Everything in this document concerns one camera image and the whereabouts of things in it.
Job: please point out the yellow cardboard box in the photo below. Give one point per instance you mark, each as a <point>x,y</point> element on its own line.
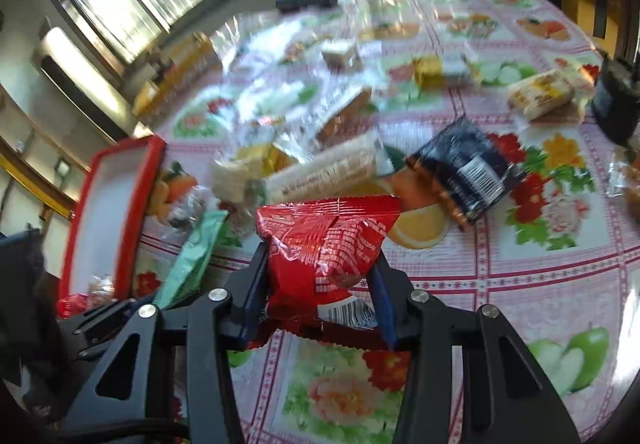
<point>174,72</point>

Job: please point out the floral plastic tablecloth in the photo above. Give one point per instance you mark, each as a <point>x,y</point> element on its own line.
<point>407,168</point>

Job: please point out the red tray box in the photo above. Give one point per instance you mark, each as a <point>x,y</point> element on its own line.
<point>108,218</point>

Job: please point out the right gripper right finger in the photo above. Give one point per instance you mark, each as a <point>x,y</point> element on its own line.
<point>507,397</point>

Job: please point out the white square cake packet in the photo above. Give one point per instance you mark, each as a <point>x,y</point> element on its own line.
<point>339,54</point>

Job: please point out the white air conditioner unit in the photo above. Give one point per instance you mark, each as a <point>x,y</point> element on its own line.
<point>66,67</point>

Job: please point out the yellow small snack packet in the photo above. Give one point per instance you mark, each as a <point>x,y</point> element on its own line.
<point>428,72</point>

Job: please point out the black flashlight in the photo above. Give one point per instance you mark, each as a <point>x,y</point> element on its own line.
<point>287,6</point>

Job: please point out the brown cookie packet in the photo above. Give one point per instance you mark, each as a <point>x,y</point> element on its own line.
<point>100,292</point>

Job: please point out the small red snack bag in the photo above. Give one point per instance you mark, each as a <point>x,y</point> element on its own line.
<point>318,251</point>

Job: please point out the yellow white snack packet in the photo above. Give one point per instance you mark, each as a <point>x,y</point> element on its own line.
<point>262,160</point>

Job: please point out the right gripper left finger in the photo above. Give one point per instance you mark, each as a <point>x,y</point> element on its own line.
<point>166,374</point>

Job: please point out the green snack packet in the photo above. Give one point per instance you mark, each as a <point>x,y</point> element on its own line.
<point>185,276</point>

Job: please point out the long white cracker packet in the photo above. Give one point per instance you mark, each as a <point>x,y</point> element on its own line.
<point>332,171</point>

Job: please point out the silver snack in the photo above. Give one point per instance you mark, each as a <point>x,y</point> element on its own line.
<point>187,212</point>

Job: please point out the dark blue snack packet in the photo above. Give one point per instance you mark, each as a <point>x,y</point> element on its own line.
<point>466,171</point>

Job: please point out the black jar near edge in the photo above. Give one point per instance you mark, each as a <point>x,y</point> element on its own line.
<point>615,104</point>

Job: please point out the white yellow bread packet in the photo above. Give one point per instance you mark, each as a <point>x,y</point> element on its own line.
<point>539,94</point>

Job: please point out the large red snack bag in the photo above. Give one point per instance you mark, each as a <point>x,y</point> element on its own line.
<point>71,305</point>

